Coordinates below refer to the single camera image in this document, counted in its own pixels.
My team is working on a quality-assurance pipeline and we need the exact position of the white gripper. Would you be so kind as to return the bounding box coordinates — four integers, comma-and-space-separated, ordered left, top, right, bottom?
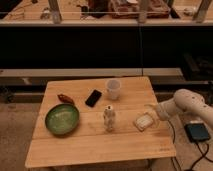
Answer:
144, 102, 170, 128

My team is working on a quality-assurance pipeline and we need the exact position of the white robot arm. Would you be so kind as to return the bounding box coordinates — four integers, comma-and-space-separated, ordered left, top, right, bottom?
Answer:
149, 89, 213, 130

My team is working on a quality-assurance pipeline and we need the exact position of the white ceramic cup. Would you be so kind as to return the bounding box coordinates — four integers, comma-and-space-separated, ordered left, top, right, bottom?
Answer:
106, 79, 121, 100

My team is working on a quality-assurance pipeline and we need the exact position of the green ceramic bowl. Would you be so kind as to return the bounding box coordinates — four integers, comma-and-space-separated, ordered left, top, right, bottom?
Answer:
45, 103, 80, 135

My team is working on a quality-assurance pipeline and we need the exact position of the small white bottle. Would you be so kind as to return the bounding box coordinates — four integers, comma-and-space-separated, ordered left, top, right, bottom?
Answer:
103, 105, 116, 132

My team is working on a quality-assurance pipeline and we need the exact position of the black power box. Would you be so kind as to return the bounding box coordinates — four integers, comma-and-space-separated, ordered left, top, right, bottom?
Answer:
184, 123, 211, 143

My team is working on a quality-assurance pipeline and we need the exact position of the wooden table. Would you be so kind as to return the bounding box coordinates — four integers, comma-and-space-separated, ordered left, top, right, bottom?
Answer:
25, 77, 176, 168

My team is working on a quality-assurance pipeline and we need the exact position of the black smartphone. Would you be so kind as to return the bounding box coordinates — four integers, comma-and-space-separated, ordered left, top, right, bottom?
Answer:
85, 90, 102, 107

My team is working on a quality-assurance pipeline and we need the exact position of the brown red toy object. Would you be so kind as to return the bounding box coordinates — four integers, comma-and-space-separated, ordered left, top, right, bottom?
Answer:
57, 94, 75, 105

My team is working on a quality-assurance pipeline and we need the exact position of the cluttered background workbench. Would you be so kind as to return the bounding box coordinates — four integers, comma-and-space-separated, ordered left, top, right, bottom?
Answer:
0, 0, 213, 26

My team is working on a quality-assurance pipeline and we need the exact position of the black cable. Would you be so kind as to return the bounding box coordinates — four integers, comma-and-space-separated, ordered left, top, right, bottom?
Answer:
162, 116, 213, 171

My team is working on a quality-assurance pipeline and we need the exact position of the long metal shelf rail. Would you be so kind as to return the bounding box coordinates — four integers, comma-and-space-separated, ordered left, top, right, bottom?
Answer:
0, 68, 182, 86

